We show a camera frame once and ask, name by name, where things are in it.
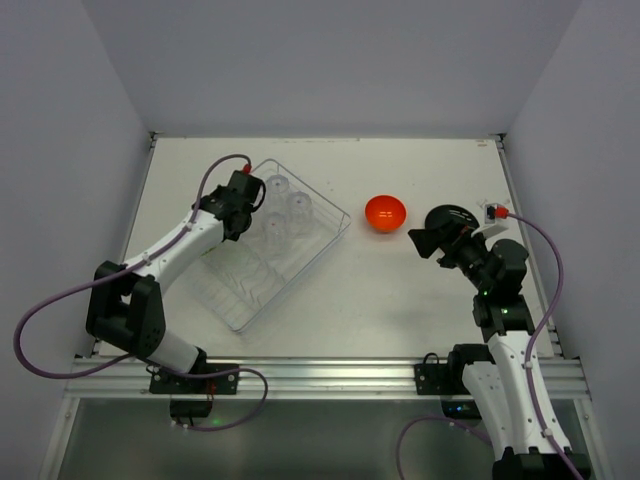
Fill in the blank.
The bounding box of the orange bowl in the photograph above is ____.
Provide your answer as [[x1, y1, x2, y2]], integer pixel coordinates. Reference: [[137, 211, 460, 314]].
[[364, 195, 407, 233]]

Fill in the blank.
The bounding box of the green plate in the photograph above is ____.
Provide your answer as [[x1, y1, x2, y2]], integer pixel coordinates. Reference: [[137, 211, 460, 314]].
[[201, 244, 222, 261]]

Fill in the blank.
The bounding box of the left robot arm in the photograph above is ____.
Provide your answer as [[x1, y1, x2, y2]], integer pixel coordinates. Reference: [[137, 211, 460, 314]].
[[86, 170, 266, 375]]

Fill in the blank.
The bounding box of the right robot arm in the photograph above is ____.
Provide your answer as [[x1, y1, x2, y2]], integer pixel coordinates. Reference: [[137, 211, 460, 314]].
[[409, 205, 591, 479]]

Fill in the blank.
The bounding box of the clear glass front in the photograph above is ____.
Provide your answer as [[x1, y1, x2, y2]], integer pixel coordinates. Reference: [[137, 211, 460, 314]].
[[262, 212, 288, 252]]

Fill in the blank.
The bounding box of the clear glass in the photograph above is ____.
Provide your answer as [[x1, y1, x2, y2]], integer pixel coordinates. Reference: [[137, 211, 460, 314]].
[[286, 191, 314, 237], [262, 212, 288, 252], [265, 174, 291, 208]]

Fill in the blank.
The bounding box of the clear glass back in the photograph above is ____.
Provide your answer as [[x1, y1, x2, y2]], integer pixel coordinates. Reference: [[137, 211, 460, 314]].
[[265, 174, 291, 208]]

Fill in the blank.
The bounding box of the clear glass right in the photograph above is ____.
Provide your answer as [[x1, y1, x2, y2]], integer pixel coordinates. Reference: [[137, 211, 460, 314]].
[[286, 191, 314, 237]]

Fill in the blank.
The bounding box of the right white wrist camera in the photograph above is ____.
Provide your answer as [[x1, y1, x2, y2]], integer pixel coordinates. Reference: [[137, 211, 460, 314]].
[[473, 203, 509, 240]]

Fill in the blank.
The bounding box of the clear wire dish rack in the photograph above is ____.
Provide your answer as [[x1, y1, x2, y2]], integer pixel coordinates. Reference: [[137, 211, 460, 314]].
[[167, 159, 351, 333]]

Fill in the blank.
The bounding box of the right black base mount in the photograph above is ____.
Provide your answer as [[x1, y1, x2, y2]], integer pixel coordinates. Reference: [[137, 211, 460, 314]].
[[413, 352, 481, 420]]

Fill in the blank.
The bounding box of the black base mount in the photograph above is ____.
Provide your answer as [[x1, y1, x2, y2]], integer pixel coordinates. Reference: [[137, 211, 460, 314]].
[[413, 352, 481, 420], [148, 363, 238, 427]]

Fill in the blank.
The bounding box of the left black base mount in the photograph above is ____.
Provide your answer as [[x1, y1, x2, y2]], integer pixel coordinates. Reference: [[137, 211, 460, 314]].
[[148, 363, 238, 427]]

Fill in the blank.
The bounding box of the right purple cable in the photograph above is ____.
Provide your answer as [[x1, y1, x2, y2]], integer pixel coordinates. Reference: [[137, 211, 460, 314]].
[[397, 207, 586, 480]]

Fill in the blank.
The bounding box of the aluminium mounting rail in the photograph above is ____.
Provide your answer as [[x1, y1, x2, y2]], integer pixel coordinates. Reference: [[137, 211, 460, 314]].
[[64, 358, 590, 400]]

